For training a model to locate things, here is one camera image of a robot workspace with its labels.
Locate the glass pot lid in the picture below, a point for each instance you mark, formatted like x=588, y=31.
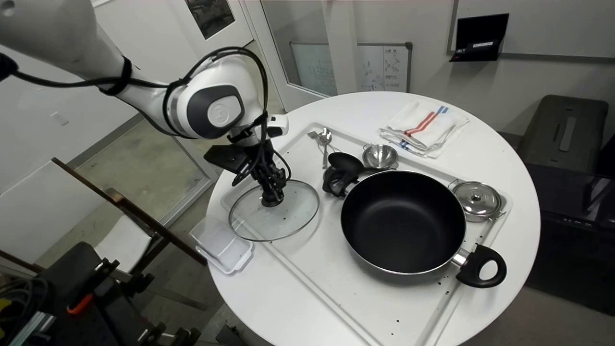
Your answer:
x=256, y=221

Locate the white striped cloth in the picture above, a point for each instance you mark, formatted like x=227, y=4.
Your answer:
x=423, y=127

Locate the black tripod stand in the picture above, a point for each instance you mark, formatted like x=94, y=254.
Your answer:
x=92, y=304

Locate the black wall holder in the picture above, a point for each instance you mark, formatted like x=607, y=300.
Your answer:
x=478, y=39

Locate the black pot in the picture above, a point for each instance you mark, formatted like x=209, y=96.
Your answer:
x=411, y=225

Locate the metal spoon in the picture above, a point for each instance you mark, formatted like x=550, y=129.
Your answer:
x=323, y=139

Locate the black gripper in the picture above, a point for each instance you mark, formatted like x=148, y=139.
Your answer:
x=252, y=160

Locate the small steel lid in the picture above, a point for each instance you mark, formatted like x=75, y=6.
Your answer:
x=478, y=200

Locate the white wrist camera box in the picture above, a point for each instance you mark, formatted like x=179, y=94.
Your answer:
x=277, y=125

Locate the round white table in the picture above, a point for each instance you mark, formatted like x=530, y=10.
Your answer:
x=311, y=291

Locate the clear plastic container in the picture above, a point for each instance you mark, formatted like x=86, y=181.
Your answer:
x=225, y=250

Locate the small steel bowl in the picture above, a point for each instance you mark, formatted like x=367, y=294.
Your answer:
x=380, y=156

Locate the dark grey bin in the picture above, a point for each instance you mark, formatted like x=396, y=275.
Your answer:
x=565, y=133

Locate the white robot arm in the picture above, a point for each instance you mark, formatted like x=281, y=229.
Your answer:
x=221, y=94

